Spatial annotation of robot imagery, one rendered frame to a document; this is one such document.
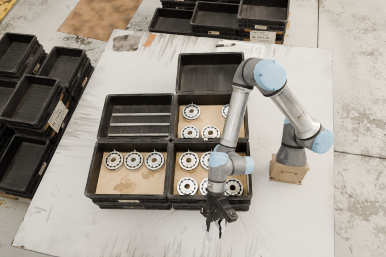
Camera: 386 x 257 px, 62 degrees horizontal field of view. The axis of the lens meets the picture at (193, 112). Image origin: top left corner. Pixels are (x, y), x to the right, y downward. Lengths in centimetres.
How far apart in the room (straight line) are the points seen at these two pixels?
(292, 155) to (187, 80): 79
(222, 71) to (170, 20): 134
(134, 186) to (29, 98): 133
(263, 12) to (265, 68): 171
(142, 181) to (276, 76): 88
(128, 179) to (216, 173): 60
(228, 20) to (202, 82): 114
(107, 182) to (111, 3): 267
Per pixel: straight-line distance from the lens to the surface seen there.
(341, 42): 352
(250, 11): 295
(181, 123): 184
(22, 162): 277
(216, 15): 307
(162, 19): 327
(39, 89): 277
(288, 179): 179
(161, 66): 228
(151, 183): 171
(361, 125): 298
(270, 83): 127
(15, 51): 318
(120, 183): 175
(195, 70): 205
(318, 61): 233
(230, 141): 143
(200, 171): 170
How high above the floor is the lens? 240
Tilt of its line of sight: 57 degrees down
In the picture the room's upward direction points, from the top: 9 degrees counter-clockwise
